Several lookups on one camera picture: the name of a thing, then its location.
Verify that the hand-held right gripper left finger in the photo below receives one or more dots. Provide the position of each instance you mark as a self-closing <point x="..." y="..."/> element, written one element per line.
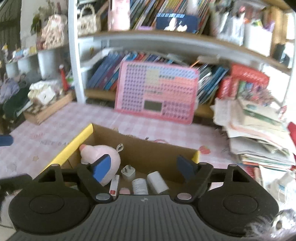
<point x="101" y="166"/>

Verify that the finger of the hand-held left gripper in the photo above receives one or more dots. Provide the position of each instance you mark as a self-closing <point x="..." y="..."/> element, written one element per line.
<point x="6" y="141"/>
<point x="16" y="183"/>

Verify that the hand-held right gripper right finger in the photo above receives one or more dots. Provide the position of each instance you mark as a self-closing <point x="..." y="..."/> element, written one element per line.
<point x="186" y="168"/>

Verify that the pink pig plush toy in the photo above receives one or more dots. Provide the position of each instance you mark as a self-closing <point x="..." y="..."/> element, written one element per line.
<point x="92" y="150"/>

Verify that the small white red-labelled box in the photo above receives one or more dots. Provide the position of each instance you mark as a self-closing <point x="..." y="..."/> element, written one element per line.
<point x="114" y="185"/>

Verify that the white charger plug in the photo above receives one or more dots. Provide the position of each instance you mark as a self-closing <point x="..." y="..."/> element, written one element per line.
<point x="128" y="173"/>

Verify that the white paper roll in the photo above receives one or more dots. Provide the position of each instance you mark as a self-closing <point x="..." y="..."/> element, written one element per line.
<point x="157" y="182"/>

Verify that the small pink case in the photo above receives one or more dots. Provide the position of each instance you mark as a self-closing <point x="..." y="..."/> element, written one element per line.
<point x="124" y="191"/>

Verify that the yellow cardboard box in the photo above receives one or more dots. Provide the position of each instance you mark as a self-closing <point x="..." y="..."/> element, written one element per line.
<point x="150" y="150"/>

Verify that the white thread spool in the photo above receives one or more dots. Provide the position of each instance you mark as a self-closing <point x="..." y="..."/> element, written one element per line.
<point x="140" y="186"/>

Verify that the pink cylindrical container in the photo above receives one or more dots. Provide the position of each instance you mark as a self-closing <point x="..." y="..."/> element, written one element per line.
<point x="119" y="16"/>

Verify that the pile of clothes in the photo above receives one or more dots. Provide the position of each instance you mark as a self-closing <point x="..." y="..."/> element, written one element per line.
<point x="13" y="102"/>

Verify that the wooden chess box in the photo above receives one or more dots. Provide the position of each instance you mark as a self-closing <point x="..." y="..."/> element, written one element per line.
<point x="46" y="113"/>

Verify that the stack of papers and books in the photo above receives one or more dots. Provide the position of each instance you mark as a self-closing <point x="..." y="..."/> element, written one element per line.
<point x="254" y="129"/>

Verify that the pink learning tablet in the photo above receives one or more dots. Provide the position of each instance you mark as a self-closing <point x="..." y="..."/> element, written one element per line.
<point x="138" y="92"/>

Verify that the red boxed books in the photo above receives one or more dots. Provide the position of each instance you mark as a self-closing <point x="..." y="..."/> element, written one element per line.
<point x="227" y="89"/>

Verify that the row of small boxes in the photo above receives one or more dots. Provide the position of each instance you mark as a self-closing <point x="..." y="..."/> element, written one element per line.
<point x="20" y="52"/>

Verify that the row of leaning blue books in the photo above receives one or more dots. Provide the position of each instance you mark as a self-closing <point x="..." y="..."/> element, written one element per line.
<point x="101" y="71"/>

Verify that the white bookshelf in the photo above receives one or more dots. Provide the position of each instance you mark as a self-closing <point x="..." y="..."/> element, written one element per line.
<point x="75" y="69"/>

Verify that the thick red dictionary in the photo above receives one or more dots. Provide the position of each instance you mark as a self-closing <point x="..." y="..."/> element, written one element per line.
<point x="249" y="74"/>

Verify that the dried flower bunch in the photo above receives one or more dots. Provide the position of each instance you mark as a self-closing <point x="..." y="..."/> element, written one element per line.
<point x="35" y="23"/>

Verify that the white quilted handbag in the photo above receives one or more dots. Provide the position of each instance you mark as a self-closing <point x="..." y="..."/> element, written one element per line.
<point x="86" y="23"/>

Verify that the smartphone with lit screen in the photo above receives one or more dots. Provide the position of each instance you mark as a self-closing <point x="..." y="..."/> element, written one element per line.
<point x="178" y="23"/>

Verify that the clear pen holder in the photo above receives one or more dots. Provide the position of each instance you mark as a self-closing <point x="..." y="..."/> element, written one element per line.
<point x="229" y="27"/>

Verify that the white pen holder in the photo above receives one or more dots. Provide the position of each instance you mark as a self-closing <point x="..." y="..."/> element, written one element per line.
<point x="256" y="39"/>

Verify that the small black box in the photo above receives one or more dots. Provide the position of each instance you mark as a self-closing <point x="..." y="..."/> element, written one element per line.
<point x="281" y="54"/>

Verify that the row of upright books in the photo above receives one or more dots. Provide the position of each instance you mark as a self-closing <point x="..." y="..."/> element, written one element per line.
<point x="148" y="11"/>

